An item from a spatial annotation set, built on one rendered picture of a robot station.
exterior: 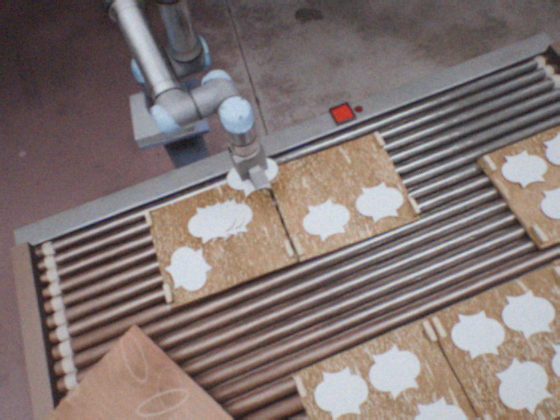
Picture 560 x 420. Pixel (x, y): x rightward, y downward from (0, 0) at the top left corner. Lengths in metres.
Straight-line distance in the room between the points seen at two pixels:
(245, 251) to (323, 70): 1.85
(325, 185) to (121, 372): 0.83
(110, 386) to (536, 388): 1.12
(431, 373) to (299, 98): 1.99
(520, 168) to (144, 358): 1.28
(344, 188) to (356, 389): 0.62
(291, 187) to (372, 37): 1.92
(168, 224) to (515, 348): 1.10
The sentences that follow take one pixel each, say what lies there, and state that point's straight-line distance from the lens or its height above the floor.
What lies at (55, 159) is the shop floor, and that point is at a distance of 3.15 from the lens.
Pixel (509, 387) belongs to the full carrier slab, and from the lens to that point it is 1.45.
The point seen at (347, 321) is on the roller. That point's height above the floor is 0.92.
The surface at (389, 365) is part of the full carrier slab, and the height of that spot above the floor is 0.95.
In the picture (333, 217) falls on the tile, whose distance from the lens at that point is 1.49.
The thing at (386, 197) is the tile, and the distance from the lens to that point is 1.53.
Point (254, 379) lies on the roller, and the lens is 1.40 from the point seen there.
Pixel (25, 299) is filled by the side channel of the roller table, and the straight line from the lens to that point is 1.66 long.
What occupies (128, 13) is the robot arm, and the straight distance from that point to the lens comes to 1.31.
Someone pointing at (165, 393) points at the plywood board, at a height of 1.04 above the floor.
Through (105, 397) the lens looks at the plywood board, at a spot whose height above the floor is 1.04.
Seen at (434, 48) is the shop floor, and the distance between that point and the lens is 3.29.
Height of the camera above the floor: 2.30
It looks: 64 degrees down
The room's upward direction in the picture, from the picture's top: 11 degrees counter-clockwise
